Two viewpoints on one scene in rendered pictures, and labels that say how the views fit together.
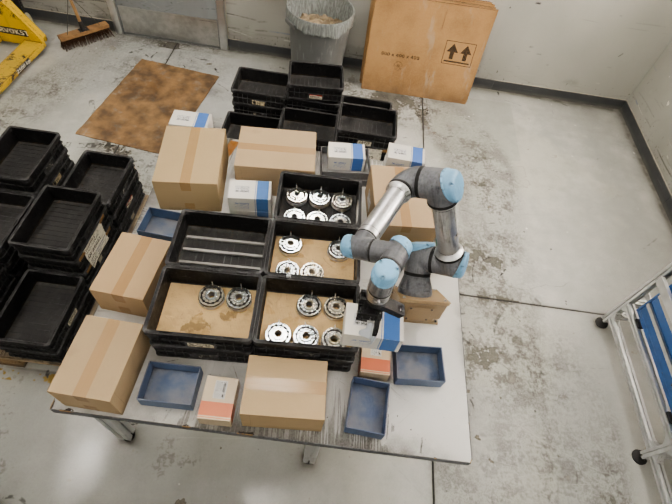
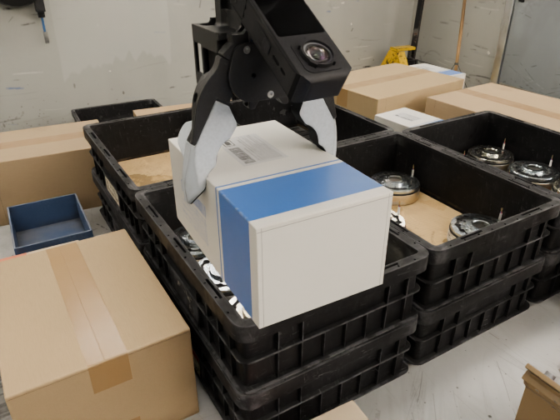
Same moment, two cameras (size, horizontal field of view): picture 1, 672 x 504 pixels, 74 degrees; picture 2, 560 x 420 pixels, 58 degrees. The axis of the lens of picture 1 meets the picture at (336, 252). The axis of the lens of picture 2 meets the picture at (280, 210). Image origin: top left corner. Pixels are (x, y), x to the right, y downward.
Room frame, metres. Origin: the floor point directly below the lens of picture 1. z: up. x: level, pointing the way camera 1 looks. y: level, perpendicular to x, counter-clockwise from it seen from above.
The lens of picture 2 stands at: (0.56, -0.55, 1.31)
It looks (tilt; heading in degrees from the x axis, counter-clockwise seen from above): 29 degrees down; 65
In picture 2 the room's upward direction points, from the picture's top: straight up
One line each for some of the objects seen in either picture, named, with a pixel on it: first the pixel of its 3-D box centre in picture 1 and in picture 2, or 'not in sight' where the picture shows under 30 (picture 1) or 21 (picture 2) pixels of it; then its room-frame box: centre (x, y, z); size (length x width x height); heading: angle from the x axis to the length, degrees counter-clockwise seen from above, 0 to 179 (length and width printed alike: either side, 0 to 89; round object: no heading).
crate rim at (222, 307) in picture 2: (308, 312); (267, 226); (0.82, 0.06, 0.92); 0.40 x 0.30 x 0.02; 96
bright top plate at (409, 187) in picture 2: (290, 243); (394, 182); (1.18, 0.21, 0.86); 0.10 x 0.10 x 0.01
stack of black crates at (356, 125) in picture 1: (363, 145); not in sight; (2.50, -0.05, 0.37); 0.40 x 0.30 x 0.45; 93
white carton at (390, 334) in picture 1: (372, 327); (267, 206); (0.72, -0.17, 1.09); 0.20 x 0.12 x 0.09; 93
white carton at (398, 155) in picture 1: (404, 159); not in sight; (1.90, -0.28, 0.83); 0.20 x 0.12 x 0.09; 91
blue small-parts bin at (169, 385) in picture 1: (171, 385); (51, 232); (0.50, 0.53, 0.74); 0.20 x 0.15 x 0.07; 94
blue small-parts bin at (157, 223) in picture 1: (164, 226); not in sight; (1.23, 0.83, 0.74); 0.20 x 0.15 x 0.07; 90
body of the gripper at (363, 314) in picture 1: (371, 304); (249, 24); (0.72, -0.14, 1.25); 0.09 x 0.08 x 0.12; 93
